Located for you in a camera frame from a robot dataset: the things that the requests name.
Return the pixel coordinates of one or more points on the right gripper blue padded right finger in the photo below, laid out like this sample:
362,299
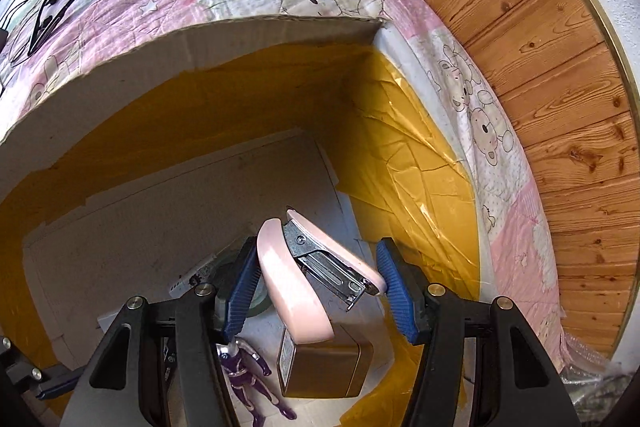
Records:
405,292

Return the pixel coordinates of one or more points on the small white tube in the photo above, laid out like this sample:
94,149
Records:
197,275

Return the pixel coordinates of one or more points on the pink bear bedsheet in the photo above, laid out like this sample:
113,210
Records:
449,178

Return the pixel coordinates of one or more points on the gold metal tin box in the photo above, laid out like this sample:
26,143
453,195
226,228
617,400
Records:
333,369

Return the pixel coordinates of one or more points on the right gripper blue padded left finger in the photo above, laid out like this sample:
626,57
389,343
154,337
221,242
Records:
239,288

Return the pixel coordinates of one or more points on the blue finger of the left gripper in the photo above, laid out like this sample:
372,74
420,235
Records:
56,382

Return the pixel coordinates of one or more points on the pink stapler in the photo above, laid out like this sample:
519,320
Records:
294,252

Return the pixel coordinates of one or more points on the purple Ultraman figure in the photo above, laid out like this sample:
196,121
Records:
242,378

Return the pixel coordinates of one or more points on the green tape roll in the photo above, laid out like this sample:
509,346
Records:
260,303

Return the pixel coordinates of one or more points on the clear bubble wrap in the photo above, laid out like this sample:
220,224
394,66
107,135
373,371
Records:
602,392

